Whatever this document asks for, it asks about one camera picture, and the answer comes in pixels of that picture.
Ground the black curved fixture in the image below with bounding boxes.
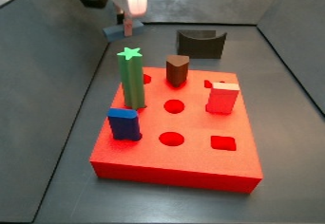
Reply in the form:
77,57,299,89
176,29,227,59

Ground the red shape sorter base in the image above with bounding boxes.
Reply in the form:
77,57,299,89
89,67,262,193

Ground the green star peg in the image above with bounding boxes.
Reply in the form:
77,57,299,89
116,47,145,110

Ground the dark blue peg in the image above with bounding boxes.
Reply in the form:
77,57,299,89
106,108,141,141

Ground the red rectangular peg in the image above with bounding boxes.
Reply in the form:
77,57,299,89
205,83,239,114

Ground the brown triangular peg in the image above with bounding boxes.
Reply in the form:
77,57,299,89
165,55,188,87

